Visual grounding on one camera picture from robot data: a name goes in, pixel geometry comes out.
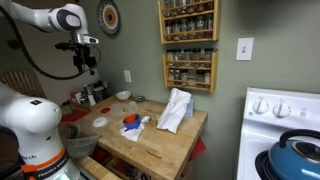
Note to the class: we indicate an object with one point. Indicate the white wall outlet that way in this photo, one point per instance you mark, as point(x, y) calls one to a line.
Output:
point(127, 76)

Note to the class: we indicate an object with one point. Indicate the lower wooden spice rack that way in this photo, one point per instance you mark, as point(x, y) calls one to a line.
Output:
point(193, 69)

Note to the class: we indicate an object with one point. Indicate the transparent plastic bowl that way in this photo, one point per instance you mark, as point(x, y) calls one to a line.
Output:
point(116, 109)

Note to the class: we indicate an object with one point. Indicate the small metal lid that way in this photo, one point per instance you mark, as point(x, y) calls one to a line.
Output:
point(139, 98)

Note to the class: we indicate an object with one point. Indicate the small red lid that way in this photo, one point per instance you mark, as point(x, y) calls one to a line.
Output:
point(105, 110)

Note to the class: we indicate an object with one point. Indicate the wooden spice tray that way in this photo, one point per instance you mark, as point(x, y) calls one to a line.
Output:
point(97, 107)

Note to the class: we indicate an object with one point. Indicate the wooden spice rack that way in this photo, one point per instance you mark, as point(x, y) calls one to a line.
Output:
point(193, 69)
point(186, 21)

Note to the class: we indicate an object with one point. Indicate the white crumpled napkin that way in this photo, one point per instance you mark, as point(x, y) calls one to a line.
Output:
point(132, 134)

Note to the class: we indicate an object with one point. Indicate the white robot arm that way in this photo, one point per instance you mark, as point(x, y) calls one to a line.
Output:
point(35, 120)

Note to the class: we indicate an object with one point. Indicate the small clear plastic cup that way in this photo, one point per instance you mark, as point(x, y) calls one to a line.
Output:
point(133, 107)

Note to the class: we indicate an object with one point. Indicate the red silicone mat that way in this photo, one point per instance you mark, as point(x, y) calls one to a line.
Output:
point(74, 116)

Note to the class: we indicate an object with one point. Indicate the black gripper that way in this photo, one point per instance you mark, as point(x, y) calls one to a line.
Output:
point(82, 58)

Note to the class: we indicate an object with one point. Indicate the white ceramic bowl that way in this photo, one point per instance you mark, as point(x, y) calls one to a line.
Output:
point(123, 95)

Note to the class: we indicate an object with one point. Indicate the clear plastic storage bin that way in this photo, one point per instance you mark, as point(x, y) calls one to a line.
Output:
point(80, 142)

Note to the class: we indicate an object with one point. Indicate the white light switch plate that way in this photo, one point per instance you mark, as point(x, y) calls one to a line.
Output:
point(244, 49)

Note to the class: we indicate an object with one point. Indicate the white paper bag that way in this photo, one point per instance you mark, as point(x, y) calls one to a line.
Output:
point(180, 106)

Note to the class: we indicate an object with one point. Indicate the blue bowl with orange inside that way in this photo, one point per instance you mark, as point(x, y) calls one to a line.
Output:
point(132, 121)

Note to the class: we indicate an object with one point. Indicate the white stove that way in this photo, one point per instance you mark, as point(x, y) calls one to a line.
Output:
point(267, 115)

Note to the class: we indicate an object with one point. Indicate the upper wooden spice rack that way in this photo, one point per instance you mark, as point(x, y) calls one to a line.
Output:
point(186, 21)

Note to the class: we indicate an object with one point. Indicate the decorative wall plate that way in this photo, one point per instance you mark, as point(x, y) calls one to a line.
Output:
point(108, 17)

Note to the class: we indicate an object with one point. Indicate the white round lid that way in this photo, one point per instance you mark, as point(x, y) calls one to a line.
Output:
point(99, 122)

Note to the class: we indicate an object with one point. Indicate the blue kettle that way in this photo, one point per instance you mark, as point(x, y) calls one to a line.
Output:
point(290, 159)

